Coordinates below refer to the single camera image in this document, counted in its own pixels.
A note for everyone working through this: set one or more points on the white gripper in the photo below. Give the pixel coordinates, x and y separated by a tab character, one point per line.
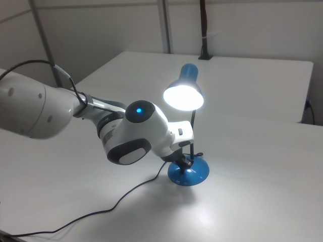
183	132

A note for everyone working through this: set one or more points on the blue gooseneck desk lamp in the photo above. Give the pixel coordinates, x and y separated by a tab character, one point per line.
188	176

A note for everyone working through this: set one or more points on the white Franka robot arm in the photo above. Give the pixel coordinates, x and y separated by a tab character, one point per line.
25	106

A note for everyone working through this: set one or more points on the black clamp mount with pole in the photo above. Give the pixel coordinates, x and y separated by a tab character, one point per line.
204	30

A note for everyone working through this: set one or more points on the grey metal partition post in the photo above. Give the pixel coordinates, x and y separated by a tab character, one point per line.
44	37
165	25

